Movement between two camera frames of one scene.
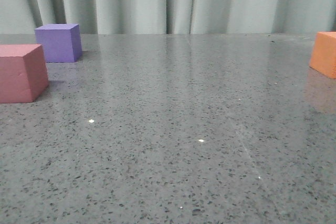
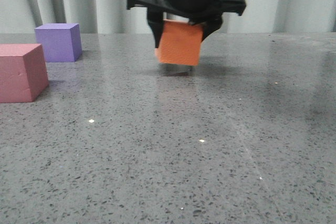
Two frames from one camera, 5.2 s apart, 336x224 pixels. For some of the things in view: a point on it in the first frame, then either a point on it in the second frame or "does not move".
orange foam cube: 323,56 -> 180,43
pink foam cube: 23,75 does not move
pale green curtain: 170,3 does not move
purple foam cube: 61,42 does not move
